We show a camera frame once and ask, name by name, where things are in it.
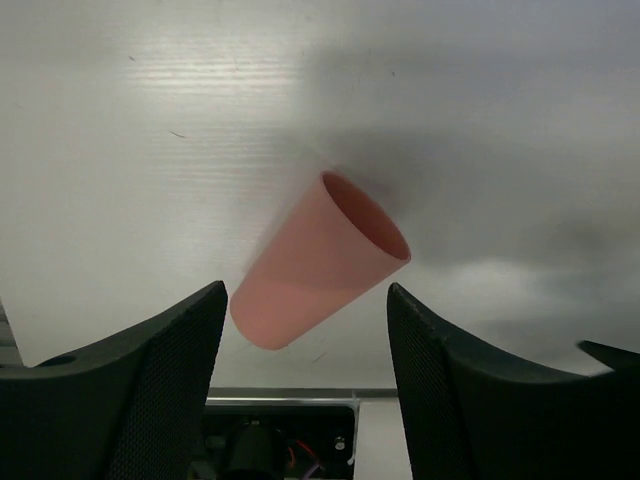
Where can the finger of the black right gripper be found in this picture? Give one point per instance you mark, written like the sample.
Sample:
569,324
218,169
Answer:
614,358

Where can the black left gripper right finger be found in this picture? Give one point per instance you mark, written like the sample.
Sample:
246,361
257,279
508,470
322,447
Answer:
473,411

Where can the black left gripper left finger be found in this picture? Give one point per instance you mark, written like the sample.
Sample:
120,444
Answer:
125,407

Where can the salmon pink cup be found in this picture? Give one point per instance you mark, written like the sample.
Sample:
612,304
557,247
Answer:
335,245

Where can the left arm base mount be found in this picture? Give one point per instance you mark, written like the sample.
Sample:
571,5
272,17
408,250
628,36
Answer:
281,433

